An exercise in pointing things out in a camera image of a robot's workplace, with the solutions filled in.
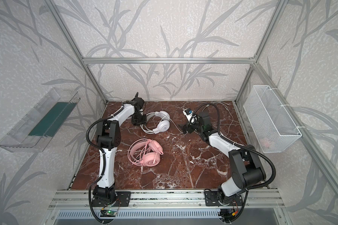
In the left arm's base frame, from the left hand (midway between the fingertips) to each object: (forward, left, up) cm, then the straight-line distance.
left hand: (145, 119), depth 104 cm
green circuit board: (-57, +9, -3) cm, 57 cm away
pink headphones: (-27, -5, +3) cm, 27 cm away
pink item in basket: (-27, -70, +19) cm, 78 cm away
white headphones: (-7, -15, +4) cm, 17 cm away
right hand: (-6, -29, +13) cm, 33 cm away
